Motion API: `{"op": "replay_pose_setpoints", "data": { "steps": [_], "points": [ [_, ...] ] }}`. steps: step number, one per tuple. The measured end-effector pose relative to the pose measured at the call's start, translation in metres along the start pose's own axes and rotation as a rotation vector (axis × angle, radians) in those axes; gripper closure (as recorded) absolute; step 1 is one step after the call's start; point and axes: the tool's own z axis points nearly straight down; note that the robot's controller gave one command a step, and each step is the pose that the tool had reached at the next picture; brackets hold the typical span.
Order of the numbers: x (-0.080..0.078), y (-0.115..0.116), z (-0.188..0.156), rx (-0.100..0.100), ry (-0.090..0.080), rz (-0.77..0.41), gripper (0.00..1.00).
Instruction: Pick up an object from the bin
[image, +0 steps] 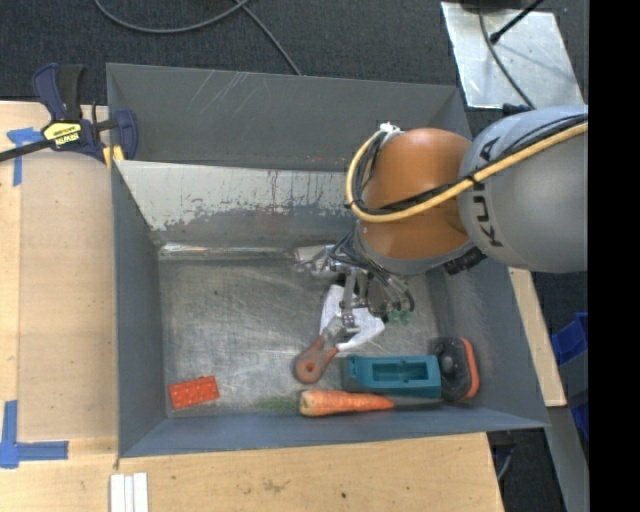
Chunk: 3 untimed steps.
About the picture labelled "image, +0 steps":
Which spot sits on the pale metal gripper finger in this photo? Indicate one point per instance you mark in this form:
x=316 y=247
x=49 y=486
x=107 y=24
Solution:
x=349 y=336
x=332 y=332

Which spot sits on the red-brown tool with hole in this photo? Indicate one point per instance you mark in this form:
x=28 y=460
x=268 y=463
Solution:
x=312 y=366

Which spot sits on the white crumpled cloth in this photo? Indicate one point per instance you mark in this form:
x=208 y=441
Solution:
x=370 y=327

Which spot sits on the clear glass thing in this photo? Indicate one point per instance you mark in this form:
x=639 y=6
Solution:
x=314 y=261

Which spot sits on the teal hollow plastic block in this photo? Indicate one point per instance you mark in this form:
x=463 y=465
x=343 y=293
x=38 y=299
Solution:
x=390 y=376

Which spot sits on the orange carrot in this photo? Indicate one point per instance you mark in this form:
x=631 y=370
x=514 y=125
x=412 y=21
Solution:
x=345 y=402

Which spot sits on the grey metal bin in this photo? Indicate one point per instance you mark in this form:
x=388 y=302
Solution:
x=240 y=320

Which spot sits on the black and orange tool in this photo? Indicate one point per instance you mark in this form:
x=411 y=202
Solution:
x=456 y=370

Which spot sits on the orange studded toy brick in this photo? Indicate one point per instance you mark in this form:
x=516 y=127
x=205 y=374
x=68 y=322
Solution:
x=194 y=392

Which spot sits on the black cylinder on white bracket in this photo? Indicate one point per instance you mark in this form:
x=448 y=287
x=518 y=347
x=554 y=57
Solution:
x=465 y=261

